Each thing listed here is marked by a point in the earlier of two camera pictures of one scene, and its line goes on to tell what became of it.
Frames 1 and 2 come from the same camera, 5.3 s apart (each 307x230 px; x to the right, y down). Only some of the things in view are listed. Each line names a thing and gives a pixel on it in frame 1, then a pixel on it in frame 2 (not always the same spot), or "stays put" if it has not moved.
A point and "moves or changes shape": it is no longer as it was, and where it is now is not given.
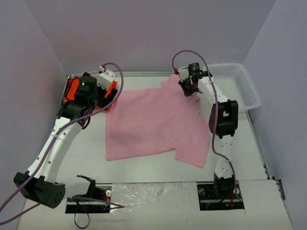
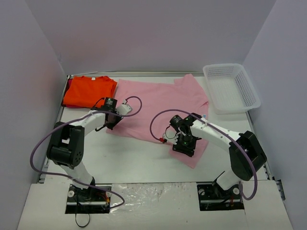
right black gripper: [188, 86] → [184, 147]
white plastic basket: [234, 80] stays put
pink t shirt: [157, 118] moves or changes shape
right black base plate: [225, 194] stays put
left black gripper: [104, 99] → [112, 121]
